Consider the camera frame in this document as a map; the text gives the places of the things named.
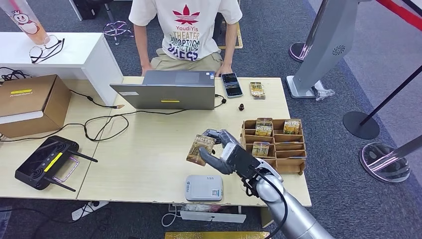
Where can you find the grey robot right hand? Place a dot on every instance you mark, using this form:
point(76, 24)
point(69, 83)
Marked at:
point(214, 163)

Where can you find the person's left hand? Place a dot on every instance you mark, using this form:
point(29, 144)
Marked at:
point(225, 70)

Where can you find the person's right hand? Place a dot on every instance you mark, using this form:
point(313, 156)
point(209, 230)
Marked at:
point(146, 70)

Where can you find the hotel print ID card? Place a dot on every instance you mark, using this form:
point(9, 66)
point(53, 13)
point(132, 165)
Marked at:
point(199, 150)

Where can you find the white card reader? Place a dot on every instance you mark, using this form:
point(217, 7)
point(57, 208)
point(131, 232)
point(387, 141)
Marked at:
point(202, 188)

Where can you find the person's left forearm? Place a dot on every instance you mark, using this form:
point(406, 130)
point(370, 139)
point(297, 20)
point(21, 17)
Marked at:
point(229, 52)

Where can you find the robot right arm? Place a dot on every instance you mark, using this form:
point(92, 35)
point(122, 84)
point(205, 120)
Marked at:
point(296, 217)

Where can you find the person's right forearm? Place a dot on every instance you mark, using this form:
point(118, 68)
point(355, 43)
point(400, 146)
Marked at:
point(145, 56)

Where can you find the hotel key card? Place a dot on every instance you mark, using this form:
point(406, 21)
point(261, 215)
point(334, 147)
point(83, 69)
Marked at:
point(264, 122)
point(263, 131)
point(291, 127)
point(260, 149)

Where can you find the person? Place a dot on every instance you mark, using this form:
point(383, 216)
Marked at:
point(186, 33)

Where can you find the wooden card organizer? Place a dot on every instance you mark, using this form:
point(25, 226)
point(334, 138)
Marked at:
point(290, 161)

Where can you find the black smartphone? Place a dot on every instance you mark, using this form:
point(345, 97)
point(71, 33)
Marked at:
point(231, 85)

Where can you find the grey laptop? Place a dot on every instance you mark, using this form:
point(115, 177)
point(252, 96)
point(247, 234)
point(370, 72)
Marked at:
point(165, 95)

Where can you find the stack of hotel cards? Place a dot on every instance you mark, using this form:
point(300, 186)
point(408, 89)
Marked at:
point(257, 90)

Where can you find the small black figurine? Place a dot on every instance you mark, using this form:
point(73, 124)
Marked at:
point(241, 107)

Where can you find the chrome stool base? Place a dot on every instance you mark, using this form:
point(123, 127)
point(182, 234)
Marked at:
point(115, 29)

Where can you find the white tray under table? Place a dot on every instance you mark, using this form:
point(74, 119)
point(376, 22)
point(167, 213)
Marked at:
point(211, 217)

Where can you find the white cabinet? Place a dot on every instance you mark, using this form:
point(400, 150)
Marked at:
point(82, 52)

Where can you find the gold panel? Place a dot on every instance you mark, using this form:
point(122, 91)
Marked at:
point(214, 235)

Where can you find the wooden table leg panel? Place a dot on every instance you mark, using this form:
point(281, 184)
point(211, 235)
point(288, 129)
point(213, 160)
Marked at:
point(266, 217)

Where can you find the black floor case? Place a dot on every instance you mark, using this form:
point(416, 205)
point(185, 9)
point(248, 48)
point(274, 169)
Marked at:
point(85, 8)

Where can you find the clear plastic wrap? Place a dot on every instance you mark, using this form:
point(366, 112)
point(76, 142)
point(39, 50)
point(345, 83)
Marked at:
point(323, 94)

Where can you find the grey kiosk stand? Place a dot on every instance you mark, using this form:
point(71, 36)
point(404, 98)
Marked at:
point(329, 43)

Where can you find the brown cardboard box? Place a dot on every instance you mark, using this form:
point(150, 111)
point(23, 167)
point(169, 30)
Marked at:
point(29, 99)

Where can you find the pink snowman print cup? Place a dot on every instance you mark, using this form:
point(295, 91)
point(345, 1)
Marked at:
point(26, 23)

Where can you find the white power strip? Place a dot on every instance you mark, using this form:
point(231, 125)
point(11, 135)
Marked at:
point(87, 211)

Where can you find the black antenna remote controller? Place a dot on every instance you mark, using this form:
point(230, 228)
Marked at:
point(43, 161)

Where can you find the red barrier belt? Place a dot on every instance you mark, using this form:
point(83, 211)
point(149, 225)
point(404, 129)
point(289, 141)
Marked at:
point(402, 13)

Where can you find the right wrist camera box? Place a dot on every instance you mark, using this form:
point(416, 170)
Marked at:
point(242, 161)

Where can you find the chrome stanchion post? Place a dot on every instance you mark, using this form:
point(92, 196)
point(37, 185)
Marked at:
point(384, 163)
point(298, 52)

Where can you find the black frame glasses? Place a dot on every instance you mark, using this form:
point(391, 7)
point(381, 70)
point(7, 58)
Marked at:
point(37, 52)

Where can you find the black stanchion post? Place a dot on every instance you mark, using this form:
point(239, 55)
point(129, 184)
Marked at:
point(361, 125)

